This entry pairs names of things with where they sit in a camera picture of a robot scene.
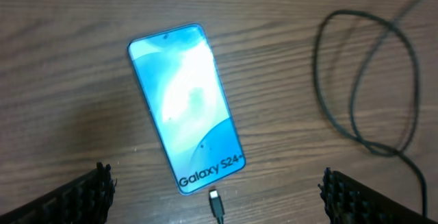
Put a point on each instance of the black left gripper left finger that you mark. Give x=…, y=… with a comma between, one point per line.
x=86, y=199

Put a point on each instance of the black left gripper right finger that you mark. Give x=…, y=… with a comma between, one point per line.
x=347, y=201

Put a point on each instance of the blue Galaxy smartphone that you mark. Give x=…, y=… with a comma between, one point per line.
x=180, y=83

